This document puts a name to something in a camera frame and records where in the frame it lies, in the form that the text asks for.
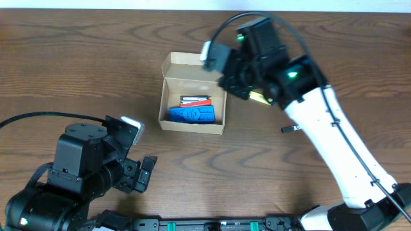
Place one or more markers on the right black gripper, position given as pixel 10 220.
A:
pixel 236 83

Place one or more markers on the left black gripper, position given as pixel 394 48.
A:
pixel 133 175

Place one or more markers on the yellow highlighter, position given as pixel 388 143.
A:
pixel 258 97

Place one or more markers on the brown cardboard box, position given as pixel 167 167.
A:
pixel 183 75

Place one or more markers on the blue plastic holder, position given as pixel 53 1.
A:
pixel 192 115

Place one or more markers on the red lighter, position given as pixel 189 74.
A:
pixel 200 103

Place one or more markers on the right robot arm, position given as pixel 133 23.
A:
pixel 372 199

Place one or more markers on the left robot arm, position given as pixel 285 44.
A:
pixel 90 160

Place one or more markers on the black marker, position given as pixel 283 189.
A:
pixel 290 128

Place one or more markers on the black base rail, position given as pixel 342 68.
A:
pixel 110 221

